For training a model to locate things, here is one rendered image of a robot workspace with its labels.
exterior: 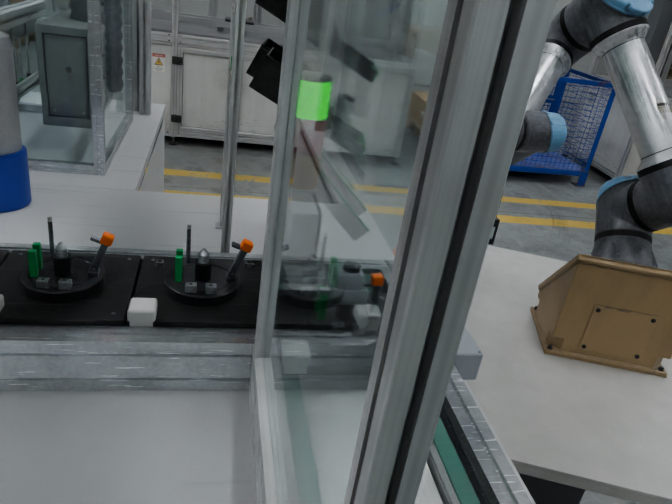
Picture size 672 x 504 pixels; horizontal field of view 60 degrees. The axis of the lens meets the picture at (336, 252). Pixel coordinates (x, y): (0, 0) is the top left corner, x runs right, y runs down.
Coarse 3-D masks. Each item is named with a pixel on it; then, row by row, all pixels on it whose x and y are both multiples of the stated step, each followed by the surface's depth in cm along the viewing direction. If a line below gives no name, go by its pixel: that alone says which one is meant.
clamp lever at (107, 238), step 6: (108, 234) 103; (96, 240) 102; (102, 240) 102; (108, 240) 103; (102, 246) 103; (102, 252) 104; (96, 258) 104; (102, 258) 104; (96, 264) 104; (96, 270) 105
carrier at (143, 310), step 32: (160, 256) 119; (160, 288) 108; (192, 288) 104; (224, 288) 108; (256, 288) 113; (128, 320) 98; (160, 320) 99; (192, 320) 101; (224, 320) 102; (256, 320) 103
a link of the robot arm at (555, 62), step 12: (552, 24) 131; (552, 36) 130; (564, 36) 129; (552, 48) 129; (564, 48) 128; (576, 48) 129; (540, 60) 128; (552, 60) 128; (564, 60) 129; (576, 60) 132; (540, 72) 126; (552, 72) 127; (564, 72) 132; (540, 84) 125; (552, 84) 127; (540, 96) 124; (528, 108) 122; (540, 108) 126
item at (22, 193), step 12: (0, 156) 145; (12, 156) 148; (24, 156) 151; (0, 168) 146; (12, 168) 148; (24, 168) 152; (0, 180) 147; (12, 180) 149; (24, 180) 153; (0, 192) 148; (12, 192) 150; (24, 192) 154; (0, 204) 150; (12, 204) 152; (24, 204) 155
